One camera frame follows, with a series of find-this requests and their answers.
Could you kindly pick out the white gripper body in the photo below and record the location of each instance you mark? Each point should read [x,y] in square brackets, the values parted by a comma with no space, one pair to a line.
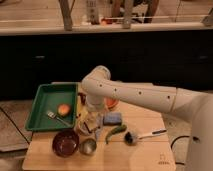
[94,105]

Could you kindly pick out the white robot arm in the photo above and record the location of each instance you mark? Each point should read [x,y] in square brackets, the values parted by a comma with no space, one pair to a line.
[193,107]

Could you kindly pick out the small metal cup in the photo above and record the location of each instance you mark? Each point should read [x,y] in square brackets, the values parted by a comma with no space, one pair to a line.
[88,146]

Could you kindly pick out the blue sponge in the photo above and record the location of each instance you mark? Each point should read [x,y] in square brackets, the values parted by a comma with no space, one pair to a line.
[112,119]

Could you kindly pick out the orange bowl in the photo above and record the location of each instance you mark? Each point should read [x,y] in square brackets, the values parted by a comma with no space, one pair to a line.
[111,103]

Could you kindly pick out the orange fruit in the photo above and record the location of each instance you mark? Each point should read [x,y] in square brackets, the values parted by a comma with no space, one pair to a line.
[63,109]

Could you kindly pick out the green chili pepper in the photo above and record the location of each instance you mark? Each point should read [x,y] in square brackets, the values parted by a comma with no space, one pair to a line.
[114,131]

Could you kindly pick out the dark red bowl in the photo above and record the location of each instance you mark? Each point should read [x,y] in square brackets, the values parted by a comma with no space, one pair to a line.
[65,143]

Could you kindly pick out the black dish brush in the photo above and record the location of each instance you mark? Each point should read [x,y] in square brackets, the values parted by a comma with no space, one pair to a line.
[131,138]

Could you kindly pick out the green plastic tray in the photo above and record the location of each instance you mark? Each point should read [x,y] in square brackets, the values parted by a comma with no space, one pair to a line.
[48,98]

